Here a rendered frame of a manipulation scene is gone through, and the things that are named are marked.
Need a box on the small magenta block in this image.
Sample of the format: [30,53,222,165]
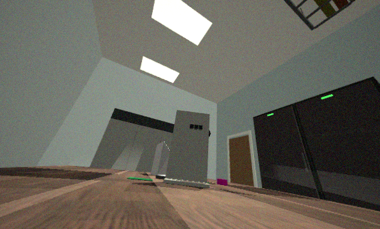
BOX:
[217,179,228,186]

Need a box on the dark grey panel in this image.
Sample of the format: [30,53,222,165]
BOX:
[163,110,209,188]

